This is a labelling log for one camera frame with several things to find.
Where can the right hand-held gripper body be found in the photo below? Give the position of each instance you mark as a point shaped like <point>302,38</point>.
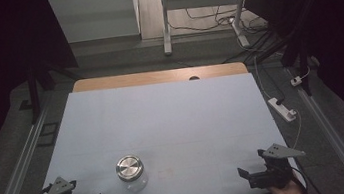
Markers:
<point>275,170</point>

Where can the person's right hand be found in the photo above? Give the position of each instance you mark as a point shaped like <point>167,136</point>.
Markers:
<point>288,193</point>

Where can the white power strip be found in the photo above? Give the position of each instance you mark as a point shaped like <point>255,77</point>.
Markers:
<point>282,109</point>

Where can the small white adapter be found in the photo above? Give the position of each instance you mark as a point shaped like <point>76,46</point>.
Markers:
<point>296,81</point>

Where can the light blue table mat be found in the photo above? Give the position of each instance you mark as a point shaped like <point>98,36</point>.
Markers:
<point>179,116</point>

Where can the black metal stand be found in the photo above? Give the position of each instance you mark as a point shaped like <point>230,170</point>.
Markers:
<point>303,66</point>
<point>34,95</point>

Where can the black floor bracket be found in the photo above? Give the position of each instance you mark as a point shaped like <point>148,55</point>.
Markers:
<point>48,133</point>

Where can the white desk frame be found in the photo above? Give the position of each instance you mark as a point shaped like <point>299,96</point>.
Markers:
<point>201,0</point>

